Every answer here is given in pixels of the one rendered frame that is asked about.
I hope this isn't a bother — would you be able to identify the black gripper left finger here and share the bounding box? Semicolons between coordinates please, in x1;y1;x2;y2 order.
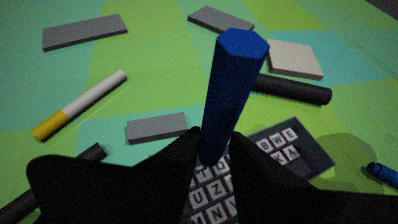
26;126;201;224

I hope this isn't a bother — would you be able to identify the black keyboard with white keys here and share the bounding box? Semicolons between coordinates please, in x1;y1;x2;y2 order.
180;116;338;224

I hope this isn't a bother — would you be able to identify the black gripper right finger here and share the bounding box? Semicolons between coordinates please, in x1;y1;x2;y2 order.
229;131;398;224

